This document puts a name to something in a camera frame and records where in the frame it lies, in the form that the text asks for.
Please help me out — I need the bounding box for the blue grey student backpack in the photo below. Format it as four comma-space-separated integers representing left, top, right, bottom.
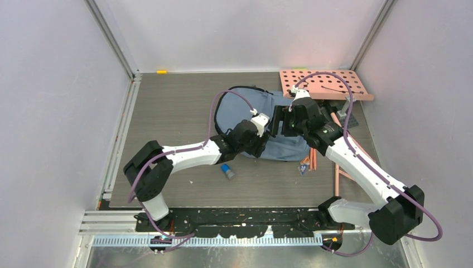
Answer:
214, 86, 310, 161

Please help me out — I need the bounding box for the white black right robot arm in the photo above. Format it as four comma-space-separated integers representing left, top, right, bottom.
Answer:
270, 97, 424, 245

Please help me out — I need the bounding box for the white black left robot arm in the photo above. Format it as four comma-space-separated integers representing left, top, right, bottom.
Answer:
123, 114, 269, 231

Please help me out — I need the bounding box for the orange pencil left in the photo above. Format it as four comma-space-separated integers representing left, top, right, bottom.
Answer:
309, 148, 315, 171

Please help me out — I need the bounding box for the orange pencil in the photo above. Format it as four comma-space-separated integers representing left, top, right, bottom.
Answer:
309, 148, 315, 171
313, 149, 317, 171

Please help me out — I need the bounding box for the orange pencil right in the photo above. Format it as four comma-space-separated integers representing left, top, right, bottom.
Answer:
313, 149, 317, 171

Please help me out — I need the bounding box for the blue capped glue stick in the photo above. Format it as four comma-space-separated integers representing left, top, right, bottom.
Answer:
220, 164, 235, 180

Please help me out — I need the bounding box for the orange triangular sticker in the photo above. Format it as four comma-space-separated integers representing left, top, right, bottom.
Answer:
300, 155, 311, 165

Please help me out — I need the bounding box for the pink perforated music stand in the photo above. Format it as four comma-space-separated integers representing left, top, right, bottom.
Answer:
279, 69, 378, 197

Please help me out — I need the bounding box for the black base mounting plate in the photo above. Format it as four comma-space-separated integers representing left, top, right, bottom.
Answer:
134, 207, 355, 238

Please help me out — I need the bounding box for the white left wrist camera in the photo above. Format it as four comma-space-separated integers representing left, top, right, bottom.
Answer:
250, 108, 270, 137

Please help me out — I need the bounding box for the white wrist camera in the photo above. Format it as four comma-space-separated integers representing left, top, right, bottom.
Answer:
288, 85, 311, 106
250, 108, 270, 137

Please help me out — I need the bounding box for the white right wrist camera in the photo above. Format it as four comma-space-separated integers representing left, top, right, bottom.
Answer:
288, 85, 311, 106

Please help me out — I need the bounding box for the grey lego plate with post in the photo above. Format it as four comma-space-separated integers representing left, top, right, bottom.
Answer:
325, 95, 359, 128

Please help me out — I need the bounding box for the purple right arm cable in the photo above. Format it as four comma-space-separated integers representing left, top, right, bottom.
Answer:
288, 71, 443, 258

